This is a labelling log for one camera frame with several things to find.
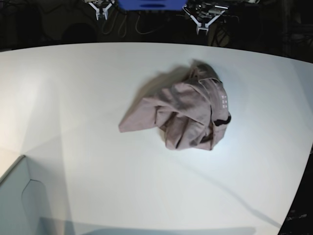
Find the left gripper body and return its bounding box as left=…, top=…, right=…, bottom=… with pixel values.
left=182, top=5, right=225, bottom=34

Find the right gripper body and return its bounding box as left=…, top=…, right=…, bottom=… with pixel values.
left=87, top=0, right=115, bottom=20

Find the mauve t-shirt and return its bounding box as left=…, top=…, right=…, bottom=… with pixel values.
left=119, top=61, right=231, bottom=151

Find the blue plastic object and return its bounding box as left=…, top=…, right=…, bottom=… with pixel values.
left=118, top=0, right=187, bottom=11

